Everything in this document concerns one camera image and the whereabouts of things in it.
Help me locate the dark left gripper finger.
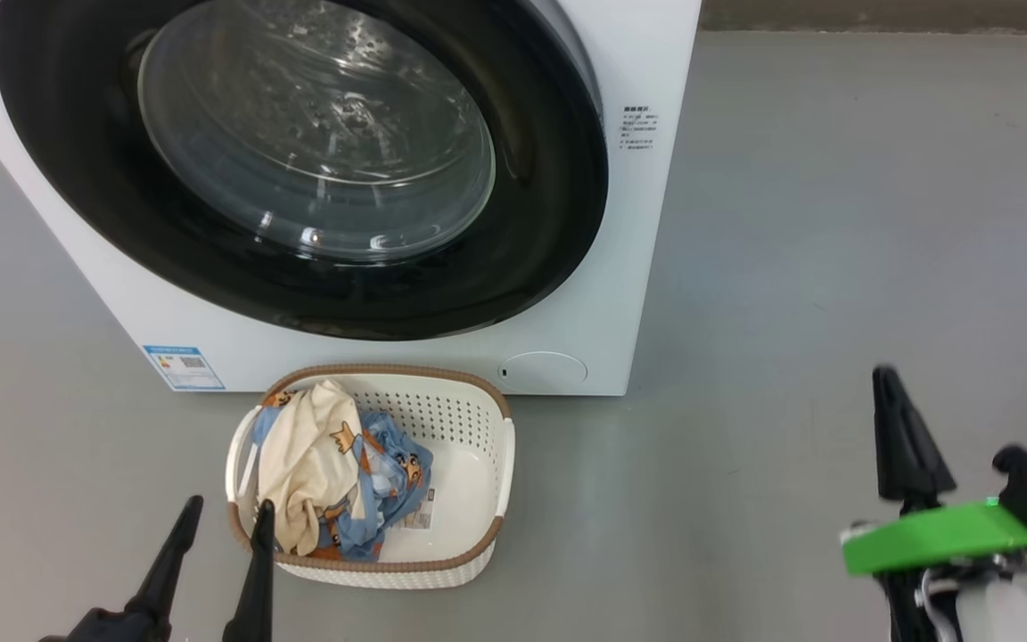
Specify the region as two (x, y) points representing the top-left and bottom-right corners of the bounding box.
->
(126, 496), (204, 618)
(224, 501), (275, 642)

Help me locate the black round glass washer door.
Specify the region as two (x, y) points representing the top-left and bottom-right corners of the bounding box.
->
(0, 0), (609, 342)

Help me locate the cream perforated basket brown rim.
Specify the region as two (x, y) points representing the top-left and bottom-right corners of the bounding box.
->
(226, 363), (515, 590)

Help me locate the cream and blue bear garment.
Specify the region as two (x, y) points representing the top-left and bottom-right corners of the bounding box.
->
(255, 381), (363, 556)

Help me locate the blue energy label sticker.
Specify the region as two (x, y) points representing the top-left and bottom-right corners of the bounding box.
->
(144, 345), (226, 391)

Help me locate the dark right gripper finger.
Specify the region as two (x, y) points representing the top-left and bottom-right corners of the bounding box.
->
(873, 366), (956, 505)

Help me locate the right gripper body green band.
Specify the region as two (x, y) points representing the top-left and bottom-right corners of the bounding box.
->
(842, 498), (1027, 642)

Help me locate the blue bear print garment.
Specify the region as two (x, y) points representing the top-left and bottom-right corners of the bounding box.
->
(251, 406), (434, 563)

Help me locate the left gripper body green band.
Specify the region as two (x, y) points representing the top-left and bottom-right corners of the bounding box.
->
(39, 608), (176, 642)

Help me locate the white front-load washing machine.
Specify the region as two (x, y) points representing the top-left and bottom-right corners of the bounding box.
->
(0, 0), (703, 396)

